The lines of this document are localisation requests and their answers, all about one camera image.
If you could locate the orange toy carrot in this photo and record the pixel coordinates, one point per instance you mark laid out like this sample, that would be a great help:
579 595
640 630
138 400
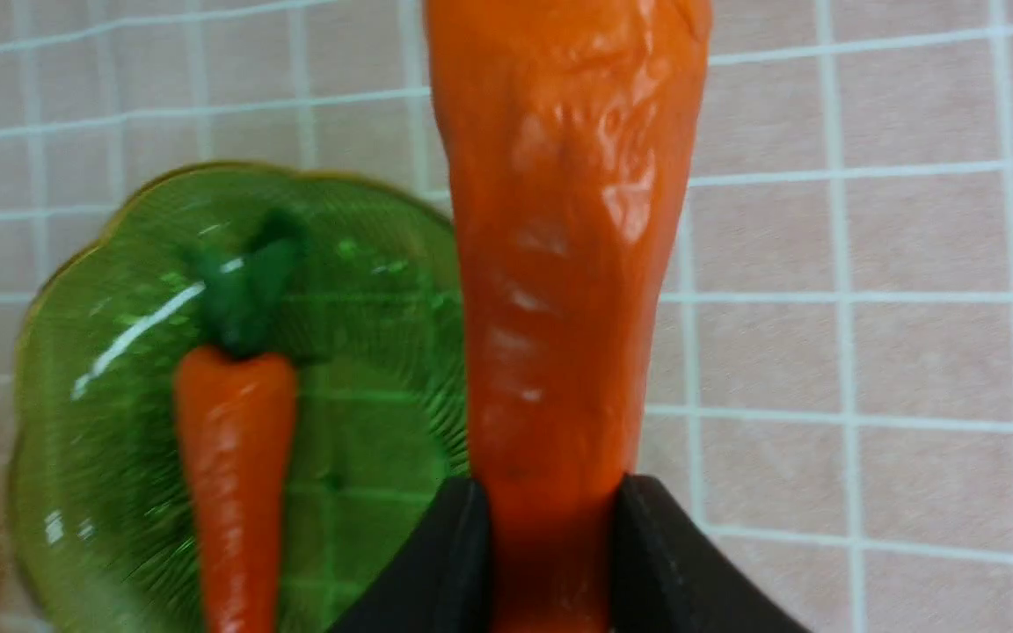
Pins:
235 412
569 128

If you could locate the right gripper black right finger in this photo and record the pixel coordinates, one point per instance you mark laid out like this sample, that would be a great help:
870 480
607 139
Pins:
668 576

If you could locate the green ribbed glass plate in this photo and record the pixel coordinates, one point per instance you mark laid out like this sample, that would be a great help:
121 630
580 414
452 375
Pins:
101 524

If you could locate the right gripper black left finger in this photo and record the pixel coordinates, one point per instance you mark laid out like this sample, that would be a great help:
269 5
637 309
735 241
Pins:
440 580

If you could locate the pink checkered tablecloth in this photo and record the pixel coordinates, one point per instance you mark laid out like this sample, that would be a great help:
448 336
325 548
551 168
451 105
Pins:
832 386

